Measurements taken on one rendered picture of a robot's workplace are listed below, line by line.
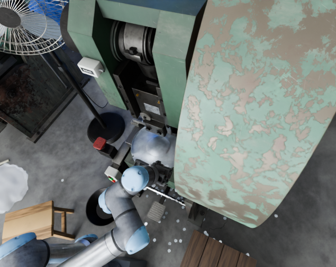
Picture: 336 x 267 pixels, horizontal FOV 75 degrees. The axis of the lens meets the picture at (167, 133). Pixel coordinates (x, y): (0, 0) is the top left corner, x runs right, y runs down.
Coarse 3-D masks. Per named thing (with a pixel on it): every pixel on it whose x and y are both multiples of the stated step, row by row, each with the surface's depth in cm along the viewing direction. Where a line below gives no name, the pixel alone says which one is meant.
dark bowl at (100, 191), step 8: (96, 192) 184; (88, 200) 181; (96, 200) 185; (88, 208) 179; (96, 208) 183; (88, 216) 175; (96, 216) 179; (104, 216) 179; (112, 216) 178; (96, 224) 171; (104, 224) 171
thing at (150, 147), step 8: (144, 128) 123; (136, 136) 121; (144, 136) 121; (152, 136) 120; (160, 136) 119; (168, 136) 119; (136, 144) 119; (144, 144) 118; (152, 144) 117; (160, 144) 117; (168, 144) 116; (136, 152) 117; (144, 152) 116; (152, 152) 115; (160, 152) 114; (168, 152) 114; (144, 160) 114; (152, 160) 113; (160, 160) 113; (168, 160) 112
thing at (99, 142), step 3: (99, 138) 126; (102, 138) 126; (96, 141) 126; (99, 141) 125; (102, 141) 125; (105, 141) 125; (93, 144) 125; (96, 144) 125; (99, 144) 124; (102, 144) 124; (96, 147) 124; (99, 147) 123; (102, 147) 124
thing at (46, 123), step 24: (0, 48) 152; (24, 48) 186; (0, 72) 180; (24, 72) 194; (48, 72) 215; (72, 72) 240; (0, 96) 184; (24, 96) 202; (48, 96) 225; (72, 96) 245; (0, 120) 238; (24, 120) 211; (48, 120) 232
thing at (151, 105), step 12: (144, 84) 87; (156, 84) 85; (144, 96) 88; (156, 96) 84; (144, 108) 97; (156, 108) 92; (144, 120) 103; (156, 120) 102; (156, 132) 106; (168, 132) 107
